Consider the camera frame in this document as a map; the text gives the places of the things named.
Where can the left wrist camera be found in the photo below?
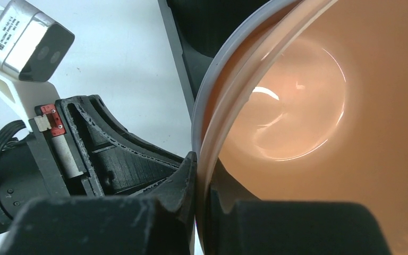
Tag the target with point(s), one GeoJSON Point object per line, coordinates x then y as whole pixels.
{"type": "Point", "coordinates": [32, 45]}

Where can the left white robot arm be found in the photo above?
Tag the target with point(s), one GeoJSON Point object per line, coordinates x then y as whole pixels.
{"type": "Point", "coordinates": [20, 178]}

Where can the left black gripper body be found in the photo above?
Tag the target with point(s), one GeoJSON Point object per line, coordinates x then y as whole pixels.
{"type": "Point", "coordinates": [56, 154]}

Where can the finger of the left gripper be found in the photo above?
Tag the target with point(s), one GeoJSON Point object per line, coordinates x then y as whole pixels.
{"type": "Point", "coordinates": [113, 160]}

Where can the orange plastic bucket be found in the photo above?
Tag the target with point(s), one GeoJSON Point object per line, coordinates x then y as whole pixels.
{"type": "Point", "coordinates": [315, 108]}

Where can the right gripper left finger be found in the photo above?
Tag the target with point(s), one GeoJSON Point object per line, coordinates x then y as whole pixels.
{"type": "Point", "coordinates": [159, 222]}

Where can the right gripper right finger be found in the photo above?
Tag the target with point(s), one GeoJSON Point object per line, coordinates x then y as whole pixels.
{"type": "Point", "coordinates": [239, 223]}

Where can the grey storage crate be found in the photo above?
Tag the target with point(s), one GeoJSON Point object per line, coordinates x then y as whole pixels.
{"type": "Point", "coordinates": [177, 52]}

